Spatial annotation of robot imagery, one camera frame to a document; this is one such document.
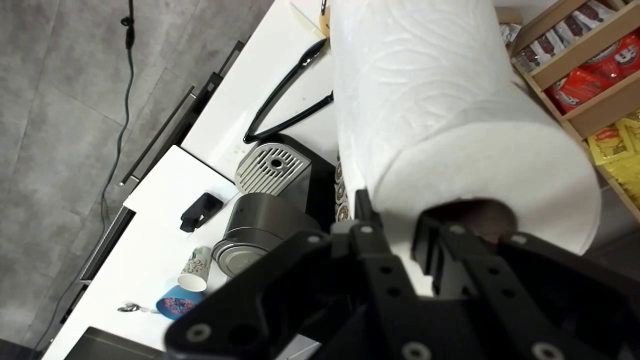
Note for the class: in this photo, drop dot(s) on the brown white sachets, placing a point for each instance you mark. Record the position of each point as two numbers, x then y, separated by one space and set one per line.
553 46

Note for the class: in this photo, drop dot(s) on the black silver coffee machine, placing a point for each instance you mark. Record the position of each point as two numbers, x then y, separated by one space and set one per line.
272 200

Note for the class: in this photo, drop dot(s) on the small black object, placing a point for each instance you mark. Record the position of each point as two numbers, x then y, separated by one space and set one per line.
200 210

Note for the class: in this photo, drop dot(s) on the tiny dark scrap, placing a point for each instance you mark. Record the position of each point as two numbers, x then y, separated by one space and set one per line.
130 306

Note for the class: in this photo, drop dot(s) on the red packets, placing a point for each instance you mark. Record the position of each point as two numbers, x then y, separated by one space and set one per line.
600 70

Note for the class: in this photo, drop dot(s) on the yellow packets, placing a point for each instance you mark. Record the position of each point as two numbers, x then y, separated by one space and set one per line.
620 156

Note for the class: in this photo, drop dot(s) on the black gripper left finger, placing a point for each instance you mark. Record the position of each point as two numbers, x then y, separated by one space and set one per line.
381 267

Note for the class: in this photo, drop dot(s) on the small patterned paper cup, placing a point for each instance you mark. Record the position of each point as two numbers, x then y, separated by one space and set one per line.
196 270

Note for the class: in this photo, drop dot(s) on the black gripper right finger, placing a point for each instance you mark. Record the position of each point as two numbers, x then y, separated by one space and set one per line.
481 281

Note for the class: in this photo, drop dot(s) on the wooden condiment organizer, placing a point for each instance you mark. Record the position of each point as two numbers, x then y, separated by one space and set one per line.
606 107

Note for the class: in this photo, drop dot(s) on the blue coffee pod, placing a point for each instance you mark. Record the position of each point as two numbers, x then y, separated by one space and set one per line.
177 303

